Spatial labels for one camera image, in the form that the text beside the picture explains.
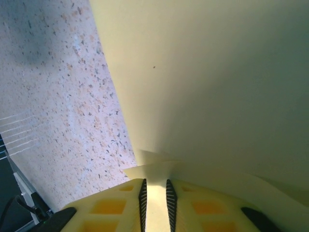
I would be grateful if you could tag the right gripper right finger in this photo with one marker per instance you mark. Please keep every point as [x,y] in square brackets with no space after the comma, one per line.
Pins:
[207,212]

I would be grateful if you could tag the yellow cloth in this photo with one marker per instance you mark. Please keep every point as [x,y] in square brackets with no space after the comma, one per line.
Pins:
[205,84]

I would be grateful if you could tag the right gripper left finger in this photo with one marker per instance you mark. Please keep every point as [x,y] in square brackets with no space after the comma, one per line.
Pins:
[108,210]

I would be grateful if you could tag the aluminium side rail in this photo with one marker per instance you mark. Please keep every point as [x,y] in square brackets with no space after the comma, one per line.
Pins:
[23,180]

